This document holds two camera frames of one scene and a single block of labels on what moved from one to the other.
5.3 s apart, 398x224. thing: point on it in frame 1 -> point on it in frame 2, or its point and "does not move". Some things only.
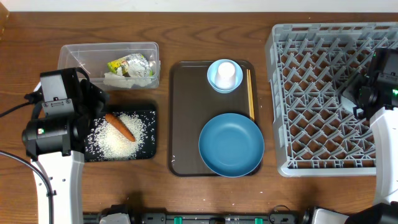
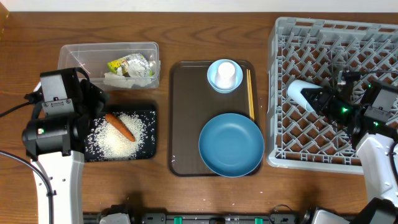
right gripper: x=351 y=94 -> x=323 y=101
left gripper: x=94 y=101 does not move
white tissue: x=114 y=79 does not move
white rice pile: x=104 y=142 does not move
